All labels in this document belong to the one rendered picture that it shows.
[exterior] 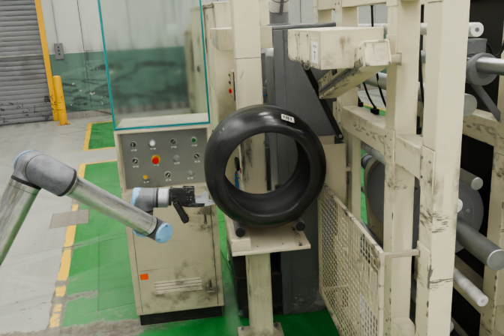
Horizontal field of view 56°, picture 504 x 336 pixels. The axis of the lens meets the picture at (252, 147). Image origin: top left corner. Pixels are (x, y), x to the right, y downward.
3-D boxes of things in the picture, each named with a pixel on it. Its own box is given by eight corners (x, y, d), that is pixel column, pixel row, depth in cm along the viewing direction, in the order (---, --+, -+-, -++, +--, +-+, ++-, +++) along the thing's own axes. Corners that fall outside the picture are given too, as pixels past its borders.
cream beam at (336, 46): (286, 60, 236) (286, 29, 232) (336, 56, 239) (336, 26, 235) (318, 70, 178) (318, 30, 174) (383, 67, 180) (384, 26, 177)
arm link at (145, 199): (131, 205, 223) (132, 184, 221) (159, 205, 225) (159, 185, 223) (129, 211, 214) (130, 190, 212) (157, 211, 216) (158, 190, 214)
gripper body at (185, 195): (196, 190, 217) (169, 190, 215) (194, 208, 219) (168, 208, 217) (195, 185, 224) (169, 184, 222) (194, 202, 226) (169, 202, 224)
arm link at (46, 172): (49, 154, 166) (180, 226, 211) (37, 148, 175) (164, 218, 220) (31, 184, 163) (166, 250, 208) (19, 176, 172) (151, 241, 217)
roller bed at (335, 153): (310, 187, 270) (309, 136, 262) (335, 185, 271) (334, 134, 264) (319, 200, 251) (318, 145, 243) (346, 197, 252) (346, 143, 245)
